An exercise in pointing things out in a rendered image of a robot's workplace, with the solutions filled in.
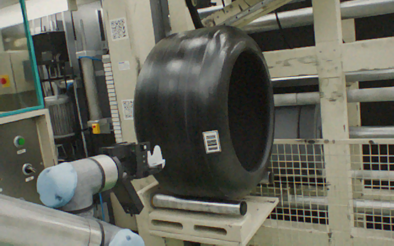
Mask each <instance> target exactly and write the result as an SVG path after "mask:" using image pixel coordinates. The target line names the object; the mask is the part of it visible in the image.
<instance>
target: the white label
mask: <svg viewBox="0 0 394 246"><path fill-rule="evenodd" d="M203 136H204V142H205V147H206V153H207V154H208V153H212V152H217V151H221V150H220V143H219V136H218V132H217V130H215V131H209V132H205V133H203Z"/></svg>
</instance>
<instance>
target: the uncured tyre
mask: <svg viewBox="0 0 394 246"><path fill-rule="evenodd" d="M133 123H134V132H135V135H136V139H137V144H140V143H143V142H146V141H149V142H150V152H151V156H152V155H153V151H154V148H155V146H159V147H160V150H161V155H162V159H164V160H165V165H164V167H163V169H162V171H160V172H159V173H155V174H152V175H153V177H154V178H155V180H156V181H158V182H159V184H161V185H162V186H163V188H165V189H166V190H168V191H171V192H174V193H176V194H178V195H181V196H193V197H208V198H209V199H212V198H216V199H223V200H231V199H234V198H239V197H243V196H245V195H246V194H247V193H250V192H251V191H252V190H253V189H254V187H255V186H256V185H257V184H258V183H259V182H260V181H262V179H263V176H264V175H265V172H266V171H267V168H268V164H269V161H270V157H271V154H272V151H273V142H274V136H275V102H274V94H273V86H272V82H271V79H270V73H269V70H268V66H267V62H266V61H265V57H264V55H263V53H262V51H261V49H260V48H259V46H258V44H257V43H256V42H255V40H253V38H251V37H250V36H248V35H247V34H246V33H245V32H244V31H243V30H241V29H240V28H237V27H235V26H227V25H219V26H211V27H207V28H200V29H195V30H188V31H181V32H176V33H173V34H171V35H170V36H168V37H166V38H164V39H162V40H160V41H159V42H158V43H156V44H155V46H154V47H153V48H152V50H151V51H150V53H149V54H148V56H147V59H145V61H144V63H143V66H142V69H141V71H140V74H139V76H138V79H137V84H136V87H135V90H134V99H133ZM215 130H217V132H218V136H219V143H220V150H221V151H217V152H212V153H208V154H207V153H206V147H205V142H204V136H203V133H205V132H209V131H215Z"/></svg>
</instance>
